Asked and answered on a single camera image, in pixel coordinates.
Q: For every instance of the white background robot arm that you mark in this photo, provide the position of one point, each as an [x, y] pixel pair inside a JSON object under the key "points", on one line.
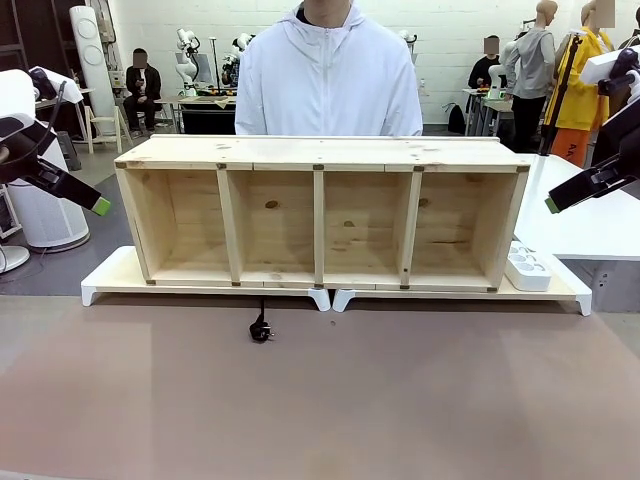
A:
{"points": [[186, 60], [232, 62]]}

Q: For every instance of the mannequin in grey hoodie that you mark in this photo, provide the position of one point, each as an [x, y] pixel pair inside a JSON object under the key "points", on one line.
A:
{"points": [[535, 65]]}

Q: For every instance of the white fan base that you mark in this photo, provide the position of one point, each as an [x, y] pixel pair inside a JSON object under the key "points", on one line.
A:
{"points": [[12, 257]]}

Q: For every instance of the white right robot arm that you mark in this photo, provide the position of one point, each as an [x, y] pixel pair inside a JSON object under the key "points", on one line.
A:
{"points": [[617, 67]]}

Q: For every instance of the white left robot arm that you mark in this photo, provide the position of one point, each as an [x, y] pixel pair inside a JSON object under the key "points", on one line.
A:
{"points": [[15, 92]]}

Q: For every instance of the black tripod stand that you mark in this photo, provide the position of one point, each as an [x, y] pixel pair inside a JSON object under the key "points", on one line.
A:
{"points": [[562, 85]]}

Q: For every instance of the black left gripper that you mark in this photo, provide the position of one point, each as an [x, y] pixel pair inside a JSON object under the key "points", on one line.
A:
{"points": [[47, 177]]}

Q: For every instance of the mannequin in yellow coat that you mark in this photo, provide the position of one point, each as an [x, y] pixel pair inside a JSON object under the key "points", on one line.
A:
{"points": [[585, 100]]}

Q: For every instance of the small white background robot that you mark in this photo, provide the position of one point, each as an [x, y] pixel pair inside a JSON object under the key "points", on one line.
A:
{"points": [[495, 82]]}

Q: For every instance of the thin floor lamp pole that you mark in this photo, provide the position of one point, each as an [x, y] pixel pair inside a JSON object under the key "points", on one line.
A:
{"points": [[213, 65]]}

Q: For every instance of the white power strip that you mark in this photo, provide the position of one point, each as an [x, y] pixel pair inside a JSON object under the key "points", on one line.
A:
{"points": [[527, 272]]}

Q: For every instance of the mannequin in dark jacket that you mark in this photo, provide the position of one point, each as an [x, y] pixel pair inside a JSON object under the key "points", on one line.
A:
{"points": [[631, 42]]}

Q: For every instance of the white cylindrical air purifier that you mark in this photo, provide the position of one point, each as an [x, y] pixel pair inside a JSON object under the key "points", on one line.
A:
{"points": [[50, 220]]}

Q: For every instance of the person in white hoodie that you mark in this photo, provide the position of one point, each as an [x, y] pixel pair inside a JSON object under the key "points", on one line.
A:
{"points": [[327, 80]]}

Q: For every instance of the wooden riser with white legs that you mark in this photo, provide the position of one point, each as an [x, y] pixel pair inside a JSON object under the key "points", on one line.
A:
{"points": [[120, 272], [565, 287]]}

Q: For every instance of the background person in black top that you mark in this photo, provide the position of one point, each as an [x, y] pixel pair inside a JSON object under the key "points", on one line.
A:
{"points": [[482, 72]]}

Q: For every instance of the white tower air conditioner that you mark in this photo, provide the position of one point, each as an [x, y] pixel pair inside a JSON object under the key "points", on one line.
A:
{"points": [[92, 55]]}

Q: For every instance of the grey background work table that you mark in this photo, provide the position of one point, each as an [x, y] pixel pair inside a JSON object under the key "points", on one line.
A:
{"points": [[200, 100]]}

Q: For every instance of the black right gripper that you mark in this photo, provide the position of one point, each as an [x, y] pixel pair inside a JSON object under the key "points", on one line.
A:
{"points": [[620, 172]]}

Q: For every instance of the wooden four-compartment shelf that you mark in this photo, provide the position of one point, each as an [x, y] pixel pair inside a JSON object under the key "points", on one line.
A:
{"points": [[320, 150]]}

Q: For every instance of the black bag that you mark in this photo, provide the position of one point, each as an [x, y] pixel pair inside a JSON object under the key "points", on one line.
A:
{"points": [[456, 120]]}

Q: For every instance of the seated person in black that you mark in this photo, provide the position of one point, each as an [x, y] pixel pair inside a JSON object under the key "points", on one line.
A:
{"points": [[142, 85]]}

